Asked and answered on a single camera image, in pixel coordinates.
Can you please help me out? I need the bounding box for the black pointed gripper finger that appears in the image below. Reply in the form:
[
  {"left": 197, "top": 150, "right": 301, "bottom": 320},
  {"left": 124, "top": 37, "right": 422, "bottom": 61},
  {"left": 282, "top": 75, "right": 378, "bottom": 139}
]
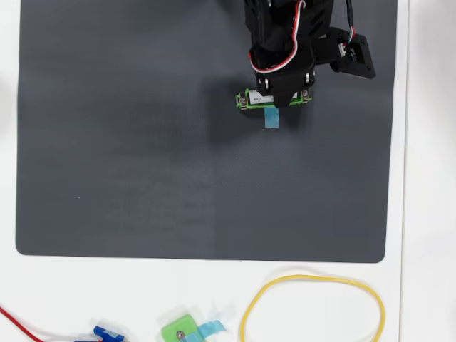
[{"left": 271, "top": 90, "right": 299, "bottom": 109}]

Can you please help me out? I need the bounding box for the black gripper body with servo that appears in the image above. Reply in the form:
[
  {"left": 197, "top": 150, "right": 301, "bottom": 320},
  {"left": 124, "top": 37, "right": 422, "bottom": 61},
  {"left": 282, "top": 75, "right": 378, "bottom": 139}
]
[{"left": 248, "top": 44, "right": 317, "bottom": 98}]

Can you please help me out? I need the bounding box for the white cylindrical battery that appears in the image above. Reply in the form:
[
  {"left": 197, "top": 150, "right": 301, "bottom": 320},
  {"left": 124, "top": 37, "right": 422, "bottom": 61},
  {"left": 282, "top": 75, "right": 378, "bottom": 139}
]
[{"left": 247, "top": 89, "right": 299, "bottom": 105}]

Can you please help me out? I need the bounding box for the blue tape strip on holder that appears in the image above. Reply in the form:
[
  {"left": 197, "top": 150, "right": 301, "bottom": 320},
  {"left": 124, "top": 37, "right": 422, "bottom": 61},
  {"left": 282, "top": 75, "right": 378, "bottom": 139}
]
[{"left": 264, "top": 106, "right": 281, "bottom": 129}]

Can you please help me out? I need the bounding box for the green battery holder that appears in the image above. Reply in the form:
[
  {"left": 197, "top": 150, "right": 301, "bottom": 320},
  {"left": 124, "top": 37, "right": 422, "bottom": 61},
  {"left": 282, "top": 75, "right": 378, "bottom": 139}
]
[{"left": 234, "top": 86, "right": 314, "bottom": 112}]

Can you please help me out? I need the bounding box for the dark grey mat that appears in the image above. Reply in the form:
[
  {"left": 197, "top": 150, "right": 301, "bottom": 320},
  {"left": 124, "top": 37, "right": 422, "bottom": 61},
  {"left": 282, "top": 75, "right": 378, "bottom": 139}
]
[{"left": 14, "top": 0, "right": 399, "bottom": 264}]

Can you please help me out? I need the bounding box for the yellow rubber band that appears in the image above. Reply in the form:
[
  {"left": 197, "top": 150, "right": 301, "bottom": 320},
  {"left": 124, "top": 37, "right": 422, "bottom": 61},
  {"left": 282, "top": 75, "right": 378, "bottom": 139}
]
[{"left": 239, "top": 274, "right": 387, "bottom": 342}]

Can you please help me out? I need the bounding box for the blue tape on green block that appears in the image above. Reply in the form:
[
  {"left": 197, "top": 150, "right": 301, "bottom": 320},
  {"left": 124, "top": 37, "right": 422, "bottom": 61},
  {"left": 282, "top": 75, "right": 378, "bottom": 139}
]
[{"left": 180, "top": 319, "right": 229, "bottom": 342}]

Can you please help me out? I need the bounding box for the green block with screw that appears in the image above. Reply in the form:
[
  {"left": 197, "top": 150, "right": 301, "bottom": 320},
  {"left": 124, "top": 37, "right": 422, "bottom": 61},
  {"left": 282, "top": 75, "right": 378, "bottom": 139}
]
[{"left": 160, "top": 314, "right": 200, "bottom": 342}]

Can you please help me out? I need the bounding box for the blue connector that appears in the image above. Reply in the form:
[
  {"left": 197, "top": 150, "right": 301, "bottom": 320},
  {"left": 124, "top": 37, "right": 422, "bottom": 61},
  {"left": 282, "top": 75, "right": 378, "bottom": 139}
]
[{"left": 73, "top": 325, "right": 126, "bottom": 342}]

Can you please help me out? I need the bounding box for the red white black servo cable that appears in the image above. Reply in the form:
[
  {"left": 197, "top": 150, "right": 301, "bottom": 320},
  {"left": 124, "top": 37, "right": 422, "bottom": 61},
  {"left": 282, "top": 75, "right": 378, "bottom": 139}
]
[{"left": 248, "top": 0, "right": 308, "bottom": 74}]

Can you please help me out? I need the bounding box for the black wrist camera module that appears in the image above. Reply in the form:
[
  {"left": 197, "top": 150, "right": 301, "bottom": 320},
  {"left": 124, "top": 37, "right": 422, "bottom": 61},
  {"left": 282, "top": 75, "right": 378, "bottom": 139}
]
[{"left": 312, "top": 26, "right": 377, "bottom": 81}]

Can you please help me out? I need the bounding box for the multicolour camera cable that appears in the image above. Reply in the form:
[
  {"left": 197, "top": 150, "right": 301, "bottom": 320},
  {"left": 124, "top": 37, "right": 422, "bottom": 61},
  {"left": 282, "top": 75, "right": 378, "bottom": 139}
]
[{"left": 341, "top": 0, "right": 358, "bottom": 50}]

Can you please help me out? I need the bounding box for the red wire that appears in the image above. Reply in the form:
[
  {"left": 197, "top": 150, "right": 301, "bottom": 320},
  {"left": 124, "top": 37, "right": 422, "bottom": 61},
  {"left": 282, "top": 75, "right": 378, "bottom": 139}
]
[{"left": 0, "top": 305, "right": 46, "bottom": 342}]

